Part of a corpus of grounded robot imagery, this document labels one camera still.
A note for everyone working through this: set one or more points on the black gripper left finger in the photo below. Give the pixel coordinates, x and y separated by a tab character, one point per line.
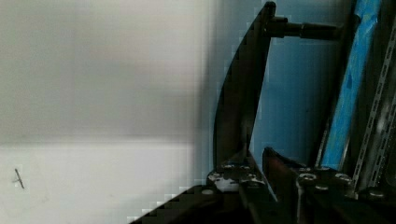
240	175

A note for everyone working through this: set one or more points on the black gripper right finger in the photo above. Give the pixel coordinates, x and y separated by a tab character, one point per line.
311	195

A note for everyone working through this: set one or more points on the black toaster oven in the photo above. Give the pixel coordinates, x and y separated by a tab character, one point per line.
355	142

